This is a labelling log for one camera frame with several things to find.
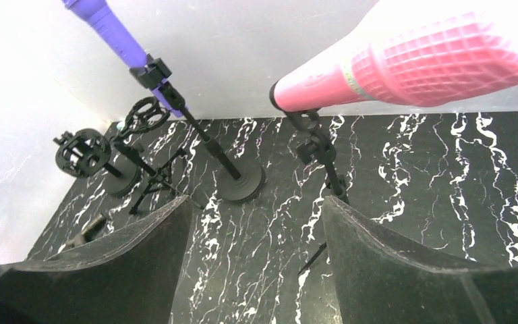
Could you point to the glitter rhinestone microphone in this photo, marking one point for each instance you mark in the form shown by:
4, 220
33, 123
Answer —
86, 234

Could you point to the pink microphone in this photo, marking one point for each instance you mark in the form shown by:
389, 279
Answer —
413, 53

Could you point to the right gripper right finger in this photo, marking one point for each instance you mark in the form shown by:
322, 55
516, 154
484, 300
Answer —
382, 276

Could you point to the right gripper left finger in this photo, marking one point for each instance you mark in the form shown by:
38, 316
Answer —
128, 276

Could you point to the tripod stand with clip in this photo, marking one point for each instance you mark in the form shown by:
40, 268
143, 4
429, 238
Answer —
318, 147

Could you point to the round base shock mount stand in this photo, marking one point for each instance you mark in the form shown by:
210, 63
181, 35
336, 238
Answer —
87, 152

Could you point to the round base clip stand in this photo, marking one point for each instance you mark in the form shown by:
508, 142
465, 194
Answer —
238, 182

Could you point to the purple microphone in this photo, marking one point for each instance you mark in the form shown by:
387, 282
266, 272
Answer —
120, 40

